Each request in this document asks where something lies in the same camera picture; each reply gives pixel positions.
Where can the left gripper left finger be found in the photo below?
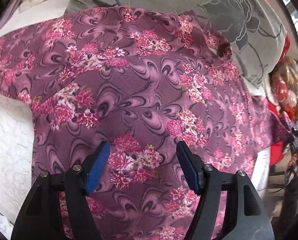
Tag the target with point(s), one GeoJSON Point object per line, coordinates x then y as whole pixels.
{"type": "Point", "coordinates": [40, 214]}

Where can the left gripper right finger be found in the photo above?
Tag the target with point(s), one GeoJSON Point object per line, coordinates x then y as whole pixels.
{"type": "Point", "coordinates": [245, 216]}

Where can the purple floral shirt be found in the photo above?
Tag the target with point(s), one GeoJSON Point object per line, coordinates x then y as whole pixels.
{"type": "Point", "coordinates": [142, 81]}

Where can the red blanket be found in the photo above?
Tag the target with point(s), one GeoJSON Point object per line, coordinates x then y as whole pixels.
{"type": "Point", "coordinates": [276, 154]}

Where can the plastic-wrapped doll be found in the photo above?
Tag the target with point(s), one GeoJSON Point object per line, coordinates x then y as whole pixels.
{"type": "Point", "coordinates": [284, 81]}

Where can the white quilted mattress cover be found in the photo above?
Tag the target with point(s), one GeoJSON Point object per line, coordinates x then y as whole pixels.
{"type": "Point", "coordinates": [16, 129]}

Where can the grey floral pillow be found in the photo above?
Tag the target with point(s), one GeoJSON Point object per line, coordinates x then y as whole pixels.
{"type": "Point", "coordinates": [252, 27]}

